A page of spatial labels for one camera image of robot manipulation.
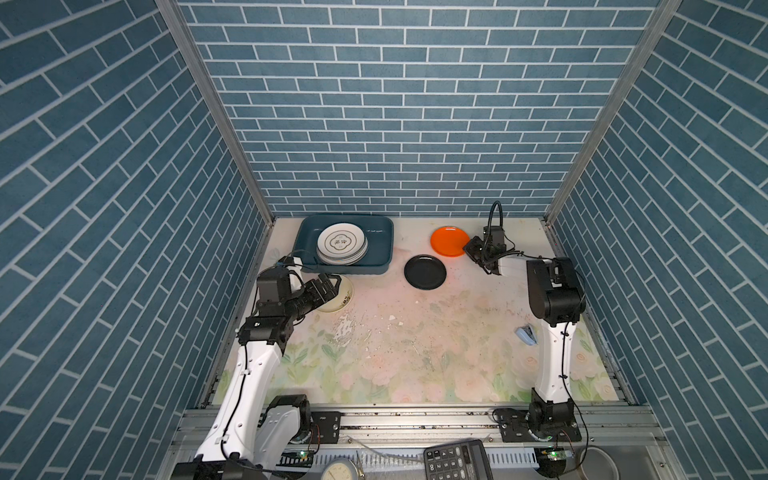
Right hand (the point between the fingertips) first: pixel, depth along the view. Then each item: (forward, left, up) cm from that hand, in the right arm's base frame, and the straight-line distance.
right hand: (463, 240), depth 109 cm
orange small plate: (+1, +5, -2) cm, 5 cm away
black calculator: (-66, +3, -2) cm, 66 cm away
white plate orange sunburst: (-12, +43, -1) cm, 44 cm away
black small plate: (-12, +13, -5) cm, 19 cm away
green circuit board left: (-69, +42, -6) cm, 81 cm away
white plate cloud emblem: (-4, +45, +1) cm, 46 cm away
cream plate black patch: (-27, +40, -3) cm, 48 cm away
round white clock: (-70, +31, 0) cm, 77 cm away
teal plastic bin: (+4, +32, -2) cm, 32 cm away
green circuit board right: (-64, -18, -7) cm, 67 cm away
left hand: (-33, +39, +16) cm, 53 cm away
